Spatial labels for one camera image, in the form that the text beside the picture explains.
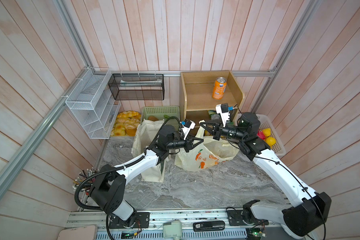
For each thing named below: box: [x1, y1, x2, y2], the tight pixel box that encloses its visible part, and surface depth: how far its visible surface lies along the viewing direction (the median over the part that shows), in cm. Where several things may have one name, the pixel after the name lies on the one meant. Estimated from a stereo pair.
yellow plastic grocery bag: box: [174, 120, 240, 172], surface depth 78 cm
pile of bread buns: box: [110, 110, 141, 137], surface depth 109 cm
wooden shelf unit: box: [179, 70, 245, 127], surface depth 88 cm
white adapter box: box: [163, 220, 182, 240], surface depth 69 cm
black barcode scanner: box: [193, 220, 226, 232], surface depth 71 cm
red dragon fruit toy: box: [257, 129, 266, 140], surface depth 100 cm
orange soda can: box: [212, 76, 227, 100], surface depth 80 cm
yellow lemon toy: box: [265, 136, 277, 149], surface depth 97 cm
